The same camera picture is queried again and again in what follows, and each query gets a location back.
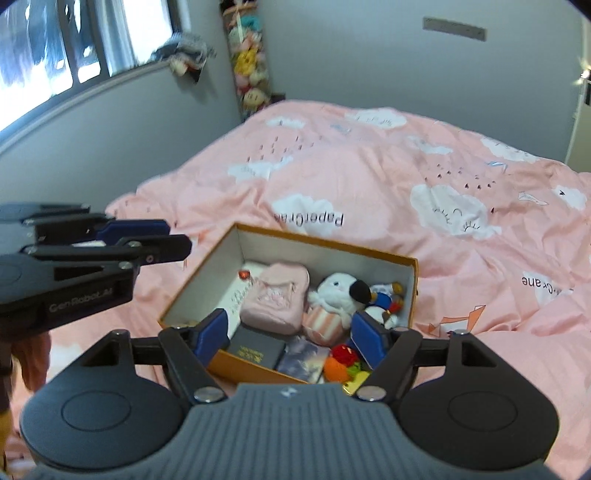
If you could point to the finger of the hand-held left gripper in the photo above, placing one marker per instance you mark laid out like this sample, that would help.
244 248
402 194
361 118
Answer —
161 249
134 229

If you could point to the dark photo card box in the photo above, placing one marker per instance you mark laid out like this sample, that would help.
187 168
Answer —
302 362

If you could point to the white plush with striped body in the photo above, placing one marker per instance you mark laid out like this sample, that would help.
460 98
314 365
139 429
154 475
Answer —
337 290

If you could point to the duck plush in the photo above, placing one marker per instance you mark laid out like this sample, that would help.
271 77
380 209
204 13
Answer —
381 300

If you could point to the room door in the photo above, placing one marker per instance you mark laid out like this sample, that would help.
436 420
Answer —
582 138

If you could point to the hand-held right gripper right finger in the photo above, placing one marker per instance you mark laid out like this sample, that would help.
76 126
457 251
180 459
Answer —
367 337

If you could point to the pink pouch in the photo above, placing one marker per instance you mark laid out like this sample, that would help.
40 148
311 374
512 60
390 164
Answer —
274 300

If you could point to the red crochet ball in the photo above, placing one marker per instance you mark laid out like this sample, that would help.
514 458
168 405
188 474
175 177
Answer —
346 354

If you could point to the yellow plastic toy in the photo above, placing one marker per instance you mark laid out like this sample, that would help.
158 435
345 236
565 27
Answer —
355 385

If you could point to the dark grey box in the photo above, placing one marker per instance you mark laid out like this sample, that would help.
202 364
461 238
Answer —
256 348

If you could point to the orange cardboard box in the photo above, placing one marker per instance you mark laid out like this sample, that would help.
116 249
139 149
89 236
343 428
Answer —
323 258

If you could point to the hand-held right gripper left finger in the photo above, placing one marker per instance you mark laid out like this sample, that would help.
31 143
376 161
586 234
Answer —
210 334

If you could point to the long white box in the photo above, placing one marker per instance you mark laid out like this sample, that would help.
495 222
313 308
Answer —
235 290

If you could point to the pink cloud print blanket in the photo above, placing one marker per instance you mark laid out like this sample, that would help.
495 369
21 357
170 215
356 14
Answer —
369 161

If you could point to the pile of clothes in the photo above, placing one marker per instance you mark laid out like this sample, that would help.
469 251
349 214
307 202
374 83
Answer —
184 55

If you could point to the hanging plush toy organiser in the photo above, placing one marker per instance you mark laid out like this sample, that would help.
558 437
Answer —
249 60

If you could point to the grey wall vent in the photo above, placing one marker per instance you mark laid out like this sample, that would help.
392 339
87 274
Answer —
455 28

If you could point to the window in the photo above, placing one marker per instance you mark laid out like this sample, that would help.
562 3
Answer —
46 41

